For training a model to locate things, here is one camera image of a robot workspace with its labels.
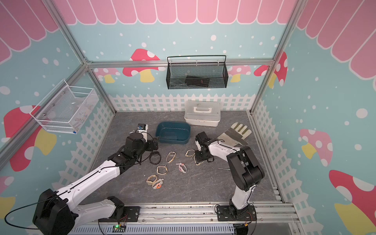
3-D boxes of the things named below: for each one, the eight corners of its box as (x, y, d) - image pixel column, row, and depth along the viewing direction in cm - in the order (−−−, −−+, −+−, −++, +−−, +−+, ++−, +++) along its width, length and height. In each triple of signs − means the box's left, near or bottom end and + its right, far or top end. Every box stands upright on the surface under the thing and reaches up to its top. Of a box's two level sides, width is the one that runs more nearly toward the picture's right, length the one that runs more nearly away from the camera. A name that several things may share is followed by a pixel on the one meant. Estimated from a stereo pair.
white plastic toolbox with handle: (185, 127, 113) (184, 116, 102) (186, 108, 126) (185, 96, 116) (219, 127, 113) (221, 116, 102) (216, 108, 126) (218, 96, 116)
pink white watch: (175, 167, 93) (174, 165, 90) (179, 162, 95) (179, 160, 93) (184, 174, 90) (184, 172, 88) (189, 168, 92) (188, 166, 90)
